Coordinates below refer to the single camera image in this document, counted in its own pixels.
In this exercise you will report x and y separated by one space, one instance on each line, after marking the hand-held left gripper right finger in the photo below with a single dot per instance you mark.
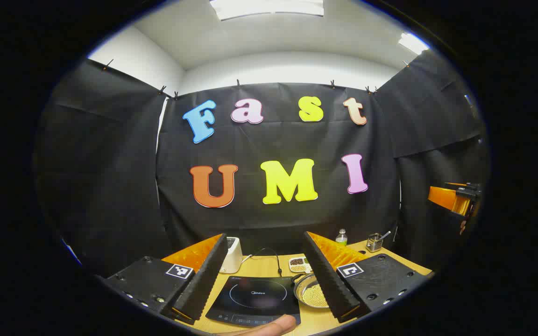
327 280

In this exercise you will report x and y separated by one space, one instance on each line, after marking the stainless steel pot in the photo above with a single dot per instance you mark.
298 293

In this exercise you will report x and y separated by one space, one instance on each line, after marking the green drink bottle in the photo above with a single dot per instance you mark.
341 239

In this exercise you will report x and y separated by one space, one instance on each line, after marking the small ceiling light panel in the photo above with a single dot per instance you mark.
413 43

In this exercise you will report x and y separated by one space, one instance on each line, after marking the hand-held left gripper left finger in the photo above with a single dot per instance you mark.
206 280

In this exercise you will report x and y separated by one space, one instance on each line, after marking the pile of soybeans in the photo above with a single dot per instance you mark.
315 296

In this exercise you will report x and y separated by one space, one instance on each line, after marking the white divided bean tray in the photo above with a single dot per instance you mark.
298 264

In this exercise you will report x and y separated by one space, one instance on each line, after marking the large ceiling light panel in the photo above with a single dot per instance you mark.
266 8

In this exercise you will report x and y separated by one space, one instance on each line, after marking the white toaster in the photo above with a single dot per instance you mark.
234 254

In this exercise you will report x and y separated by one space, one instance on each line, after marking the black induction cooktop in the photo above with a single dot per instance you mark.
255 298

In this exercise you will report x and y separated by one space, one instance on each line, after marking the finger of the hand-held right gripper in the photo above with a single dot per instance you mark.
444 198

